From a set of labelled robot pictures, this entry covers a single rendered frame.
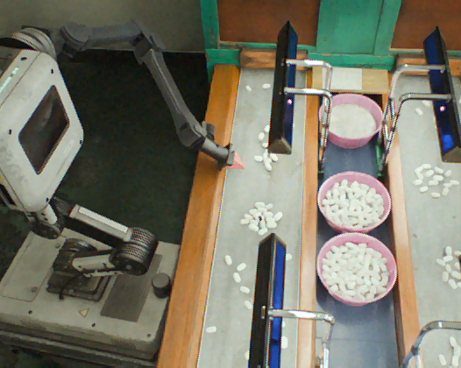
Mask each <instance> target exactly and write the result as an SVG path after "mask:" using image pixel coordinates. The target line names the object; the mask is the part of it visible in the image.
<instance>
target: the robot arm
mask: <svg viewBox="0 0 461 368"><path fill-rule="evenodd" d="M25 28H34V29H37V30H39V31H41V32H43V33H44V34H45V35H46V36H47V37H48V38H49V39H50V40H51V41H52V43H53V46H54V48H55V52H56V59H55V61H56V63H57V65H58V62H57V60H60V61H64V62H66V61H71V60H72V59H73V58H74V57H73V56H74V54H75V53H76V51H77V52H79V51H83V50H85V49H87V48H90V47H93V48H94V47H99V46H107V45H112V44H116V43H122V42H128V43H129V44H130V45H131V47H132V48H133V50H134V55H135V57H136V59H137V60H138V63H139V65H141V66H144V67H149V69H150V70H151V72H152V77H153V79H154V80H155V82H156V83H157V85H158V87H159V90H160V93H161V94H162V96H163V98H164V100H165V102H166V104H167V106H168V108H169V109H170V111H171V113H172V115H173V118H174V123H175V125H176V128H177V135H178V137H179V141H180V142H181V143H182V144H183V145H185V146H188V147H189V148H191V149H192V148H194V147H195V145H197V146H196V149H197V150H199V151H201V152H203V153H205V154H207V155H208V156H210V157H211V158H212V159H215V160H217V161H218V164H217V170H218V171H219V172H221V171H222V170H223V168H235V169H241V170H244V169H245V165H244V163H243V162H242V160H241V159H240V158H239V156H238V153H237V152H235V151H234V150H233V151H232V152H231V146H232V145H233V144H232V143H229V144H227V145H226V146H225V147H223V146H222V145H219V144H218V143H215V142H214V139H215V126H214V125H212V124H207V123H205V122H202V123H201V124H198V122H196V121H195V118H194V115H193V114H192V113H191V112H190V110H189V109H188V106H186V104H185V103H184V101H183V99H182V97H181V94H180V92H179V90H178V89H177V87H176V86H175V84H174V81H173V77H172V75H171V74H170V72H169V70H168V68H167V65H166V63H165V61H164V59H163V54H162V51H163V50H165V49H166V48H165V47H164V45H163V43H162V41H161V39H160V37H159V36H158V35H157V34H155V33H150V32H149V31H148V30H147V29H146V28H145V27H144V25H143V24H142V23H141V22H140V21H139V20H138V19H136V18H132V19H131V21H128V22H126V23H123V24H119V25H99V26H93V27H87V26H86V25H85V24H83V25H79V24H77V23H76V22H75V21H72V20H67V21H66V22H65V23H63V24H62V27H61V28H60V29H59V28H58V27H57V26H55V27H54V28H50V27H44V26H39V25H32V24H24V25H21V30H23V29H25ZM139 36H140V37H141V38H140V37H139ZM236 163H237V164H236Z"/></svg>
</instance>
